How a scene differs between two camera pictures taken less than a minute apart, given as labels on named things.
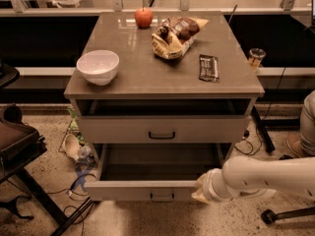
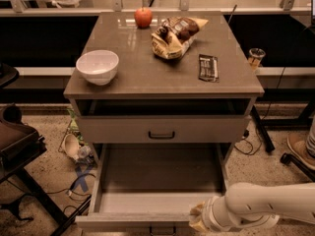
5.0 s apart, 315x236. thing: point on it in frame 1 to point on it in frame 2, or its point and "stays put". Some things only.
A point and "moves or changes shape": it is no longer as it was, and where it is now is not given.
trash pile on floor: (74, 145) stays put
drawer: (153, 172) moves or changes shape
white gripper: (208, 186) to (207, 215)
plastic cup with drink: (255, 57) stays put
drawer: (163, 120) stays put
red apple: (143, 17) stays put
